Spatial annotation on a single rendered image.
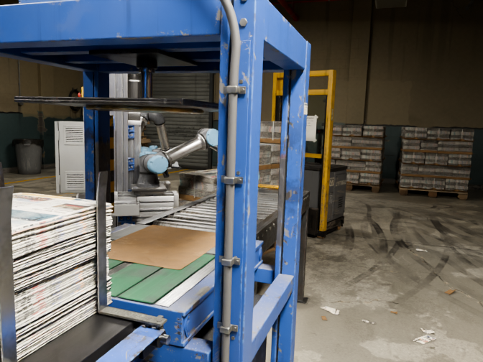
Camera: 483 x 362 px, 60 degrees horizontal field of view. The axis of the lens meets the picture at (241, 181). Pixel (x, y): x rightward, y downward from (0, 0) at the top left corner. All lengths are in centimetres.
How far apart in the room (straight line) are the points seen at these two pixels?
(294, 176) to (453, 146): 710
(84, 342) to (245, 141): 54
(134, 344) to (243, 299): 26
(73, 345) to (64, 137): 211
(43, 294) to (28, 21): 71
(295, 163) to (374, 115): 863
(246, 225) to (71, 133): 211
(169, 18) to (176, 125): 1039
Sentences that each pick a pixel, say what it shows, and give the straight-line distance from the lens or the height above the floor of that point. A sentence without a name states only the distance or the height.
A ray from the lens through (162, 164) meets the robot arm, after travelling 268.
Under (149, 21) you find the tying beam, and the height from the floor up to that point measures 149.
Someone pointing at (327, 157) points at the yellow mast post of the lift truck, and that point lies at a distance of 464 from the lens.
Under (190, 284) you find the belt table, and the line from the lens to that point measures 125.
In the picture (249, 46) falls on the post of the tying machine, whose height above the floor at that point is 142.
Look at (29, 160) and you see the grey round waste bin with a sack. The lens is 1011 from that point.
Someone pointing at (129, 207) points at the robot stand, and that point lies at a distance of 271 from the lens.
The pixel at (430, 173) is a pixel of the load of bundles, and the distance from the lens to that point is 851.
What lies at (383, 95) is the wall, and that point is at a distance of 1013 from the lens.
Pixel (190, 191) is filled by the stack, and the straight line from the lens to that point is 349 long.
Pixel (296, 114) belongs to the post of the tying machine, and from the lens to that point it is 152.
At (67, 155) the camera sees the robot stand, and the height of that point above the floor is 101.
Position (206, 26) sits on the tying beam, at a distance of 100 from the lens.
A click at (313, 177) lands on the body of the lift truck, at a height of 66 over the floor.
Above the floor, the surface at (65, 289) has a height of 89.
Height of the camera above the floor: 126
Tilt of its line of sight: 8 degrees down
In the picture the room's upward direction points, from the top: 2 degrees clockwise
